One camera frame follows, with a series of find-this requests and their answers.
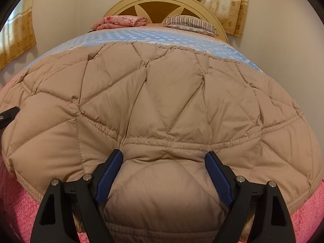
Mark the beige quilted puffer jacket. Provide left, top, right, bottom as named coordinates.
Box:
left=0, top=41, right=324, bottom=243

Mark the side window yellow curtain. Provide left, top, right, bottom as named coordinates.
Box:
left=0, top=0, right=37, bottom=69

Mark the folded pink floral blanket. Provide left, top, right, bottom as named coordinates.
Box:
left=91, top=15, right=147, bottom=31

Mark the cream wooden headboard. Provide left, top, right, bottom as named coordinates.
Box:
left=106, top=0, right=228, bottom=43

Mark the striped pillow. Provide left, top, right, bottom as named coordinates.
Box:
left=161, top=15, right=218, bottom=37

